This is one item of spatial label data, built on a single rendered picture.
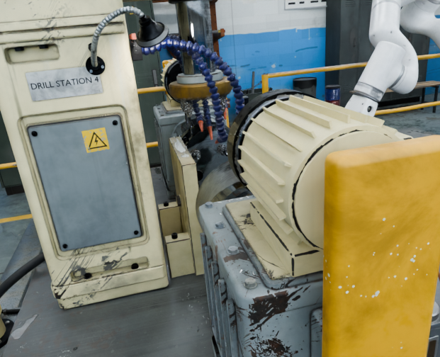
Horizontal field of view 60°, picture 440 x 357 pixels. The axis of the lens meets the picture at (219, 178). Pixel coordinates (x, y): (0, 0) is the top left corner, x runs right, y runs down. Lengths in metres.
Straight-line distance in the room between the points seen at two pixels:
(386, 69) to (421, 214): 0.84
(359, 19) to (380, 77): 5.39
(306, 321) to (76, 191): 0.63
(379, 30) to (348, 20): 5.16
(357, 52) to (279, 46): 1.21
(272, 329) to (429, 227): 0.23
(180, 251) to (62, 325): 0.35
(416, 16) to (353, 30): 4.95
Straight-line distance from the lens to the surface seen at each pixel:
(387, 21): 1.36
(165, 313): 1.04
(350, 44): 6.54
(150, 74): 4.18
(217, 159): 1.39
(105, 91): 0.91
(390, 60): 1.23
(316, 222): 0.45
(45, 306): 1.20
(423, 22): 1.61
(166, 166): 1.60
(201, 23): 1.06
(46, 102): 0.93
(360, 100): 1.22
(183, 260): 1.13
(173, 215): 1.31
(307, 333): 0.56
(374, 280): 0.44
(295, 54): 6.64
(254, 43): 6.38
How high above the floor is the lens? 1.47
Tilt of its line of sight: 21 degrees down
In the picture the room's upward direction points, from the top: 5 degrees counter-clockwise
